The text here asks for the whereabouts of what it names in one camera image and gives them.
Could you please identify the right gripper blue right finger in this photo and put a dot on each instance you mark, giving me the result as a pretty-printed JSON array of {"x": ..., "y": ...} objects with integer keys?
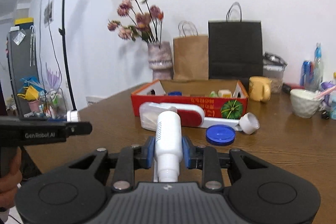
[{"x": 188, "y": 152}]

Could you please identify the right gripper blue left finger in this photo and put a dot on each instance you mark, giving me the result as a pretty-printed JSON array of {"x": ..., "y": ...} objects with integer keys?
[{"x": 148, "y": 152}]

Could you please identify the white plastic bottle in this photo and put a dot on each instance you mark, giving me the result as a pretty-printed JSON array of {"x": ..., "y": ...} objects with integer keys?
[{"x": 168, "y": 151}]

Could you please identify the blue round lid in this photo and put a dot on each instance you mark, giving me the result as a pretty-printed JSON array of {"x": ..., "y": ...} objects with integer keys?
[{"x": 220, "y": 135}]

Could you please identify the red white lint brush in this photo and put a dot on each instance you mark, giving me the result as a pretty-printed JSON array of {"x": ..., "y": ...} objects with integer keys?
[{"x": 193, "y": 116}]

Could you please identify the person's left hand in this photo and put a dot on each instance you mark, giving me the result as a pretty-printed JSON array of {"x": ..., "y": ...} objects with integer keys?
[{"x": 9, "y": 183}]

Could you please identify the dark cabinet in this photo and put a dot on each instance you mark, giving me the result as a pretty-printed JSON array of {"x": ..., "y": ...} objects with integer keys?
[{"x": 22, "y": 59}]

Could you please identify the red cardboard box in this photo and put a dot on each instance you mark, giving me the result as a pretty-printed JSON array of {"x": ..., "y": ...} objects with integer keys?
[{"x": 203, "y": 93}]

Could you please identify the cream cube block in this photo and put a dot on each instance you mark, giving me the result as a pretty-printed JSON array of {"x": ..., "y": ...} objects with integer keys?
[{"x": 224, "y": 93}]

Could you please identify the pink marbled vase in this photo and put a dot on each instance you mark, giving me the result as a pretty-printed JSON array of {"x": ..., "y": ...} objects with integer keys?
[{"x": 160, "y": 60}]

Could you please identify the yellow mug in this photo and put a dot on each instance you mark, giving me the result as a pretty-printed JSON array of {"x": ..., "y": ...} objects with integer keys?
[{"x": 259, "y": 89}]

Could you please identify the brown paper bag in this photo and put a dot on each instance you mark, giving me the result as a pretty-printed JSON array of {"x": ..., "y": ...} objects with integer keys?
[{"x": 191, "y": 53}]

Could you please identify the black paper bag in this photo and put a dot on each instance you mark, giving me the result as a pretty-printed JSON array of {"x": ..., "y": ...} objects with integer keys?
[{"x": 235, "y": 47}]

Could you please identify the red small box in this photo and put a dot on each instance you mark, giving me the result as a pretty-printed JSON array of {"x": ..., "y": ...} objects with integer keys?
[{"x": 287, "y": 87}]

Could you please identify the white ceramic bowl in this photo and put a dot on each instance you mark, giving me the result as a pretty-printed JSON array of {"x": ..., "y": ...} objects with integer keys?
[{"x": 304, "y": 102}]

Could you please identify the dried pink flowers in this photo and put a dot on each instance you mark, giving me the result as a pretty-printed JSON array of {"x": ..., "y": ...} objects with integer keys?
[{"x": 146, "y": 21}]

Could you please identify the clear plastic bottle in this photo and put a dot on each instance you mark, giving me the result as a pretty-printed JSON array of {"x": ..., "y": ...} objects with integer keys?
[{"x": 317, "y": 68}]

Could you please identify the white wall vent panel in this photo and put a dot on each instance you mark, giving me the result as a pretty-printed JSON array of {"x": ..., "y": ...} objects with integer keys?
[{"x": 91, "y": 100}]

